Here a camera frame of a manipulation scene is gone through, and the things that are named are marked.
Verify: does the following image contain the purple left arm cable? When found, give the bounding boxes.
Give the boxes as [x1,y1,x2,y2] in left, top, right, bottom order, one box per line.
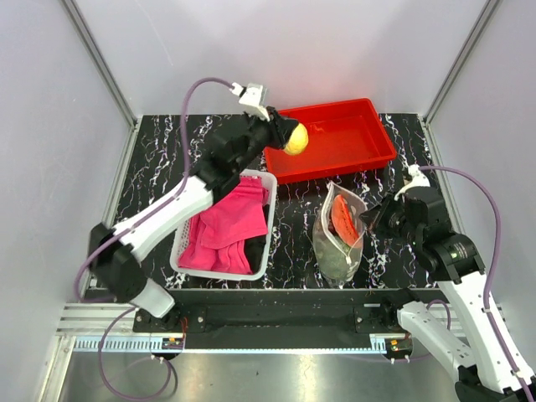
[73,77,240,397]

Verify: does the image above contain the aluminium frame rail right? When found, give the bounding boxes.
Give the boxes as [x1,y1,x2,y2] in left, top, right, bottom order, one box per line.
[423,0,503,124]

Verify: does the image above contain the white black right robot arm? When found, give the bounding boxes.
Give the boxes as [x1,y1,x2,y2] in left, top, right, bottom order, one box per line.
[359,187,535,401]

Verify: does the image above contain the yellow fake fruit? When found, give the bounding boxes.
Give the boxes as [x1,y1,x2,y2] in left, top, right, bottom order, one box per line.
[283,123,309,156]

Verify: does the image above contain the aluminium frame rail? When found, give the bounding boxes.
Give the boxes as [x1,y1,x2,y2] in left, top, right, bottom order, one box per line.
[423,0,503,124]
[59,0,137,128]

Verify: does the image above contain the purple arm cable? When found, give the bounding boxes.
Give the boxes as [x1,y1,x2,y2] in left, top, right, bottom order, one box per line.
[73,77,240,397]
[347,165,536,402]

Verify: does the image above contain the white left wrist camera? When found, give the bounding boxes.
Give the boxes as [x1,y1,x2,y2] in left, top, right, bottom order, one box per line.
[230,82,270,121]

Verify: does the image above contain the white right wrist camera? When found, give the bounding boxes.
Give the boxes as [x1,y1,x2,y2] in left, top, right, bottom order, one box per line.
[394,164,430,201]

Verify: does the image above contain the white perforated plastic basket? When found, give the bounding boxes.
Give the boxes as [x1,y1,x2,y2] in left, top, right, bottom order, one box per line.
[169,169,277,281]

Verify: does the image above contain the green fake vegetable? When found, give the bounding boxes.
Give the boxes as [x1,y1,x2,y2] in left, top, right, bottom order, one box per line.
[314,245,363,286]

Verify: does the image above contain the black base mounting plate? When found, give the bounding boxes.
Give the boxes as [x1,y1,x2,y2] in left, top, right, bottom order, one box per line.
[133,289,443,353]

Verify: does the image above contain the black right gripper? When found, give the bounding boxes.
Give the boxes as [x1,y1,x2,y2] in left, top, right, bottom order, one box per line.
[358,188,422,246]

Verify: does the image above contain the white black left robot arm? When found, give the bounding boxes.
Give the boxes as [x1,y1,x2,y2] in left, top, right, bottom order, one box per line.
[83,107,299,332]

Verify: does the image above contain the aluminium frame rail left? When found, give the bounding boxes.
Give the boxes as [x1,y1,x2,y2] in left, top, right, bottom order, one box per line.
[59,0,137,128]

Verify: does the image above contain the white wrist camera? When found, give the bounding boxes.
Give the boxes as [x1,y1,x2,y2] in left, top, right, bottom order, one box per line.
[394,164,430,201]
[230,82,270,121]

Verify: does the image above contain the clear zip top bag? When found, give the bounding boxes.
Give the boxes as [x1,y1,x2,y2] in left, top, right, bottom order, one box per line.
[312,181,368,288]

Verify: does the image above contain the red plastic tray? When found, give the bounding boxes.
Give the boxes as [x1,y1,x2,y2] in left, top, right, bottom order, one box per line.
[265,98,397,184]

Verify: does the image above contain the black cloth in basket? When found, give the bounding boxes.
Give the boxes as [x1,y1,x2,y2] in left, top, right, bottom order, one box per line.
[244,235,266,274]

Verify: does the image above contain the pink cloth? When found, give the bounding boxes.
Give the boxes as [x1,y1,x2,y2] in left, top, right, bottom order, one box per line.
[177,176,268,276]

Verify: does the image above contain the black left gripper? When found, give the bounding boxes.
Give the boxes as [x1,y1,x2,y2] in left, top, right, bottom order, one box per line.
[235,107,299,173]

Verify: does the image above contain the red fake food piece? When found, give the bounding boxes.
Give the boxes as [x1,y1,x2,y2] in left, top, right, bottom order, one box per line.
[330,194,359,248]

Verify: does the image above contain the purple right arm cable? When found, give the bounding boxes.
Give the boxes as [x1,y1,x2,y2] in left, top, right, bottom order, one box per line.
[347,165,536,402]

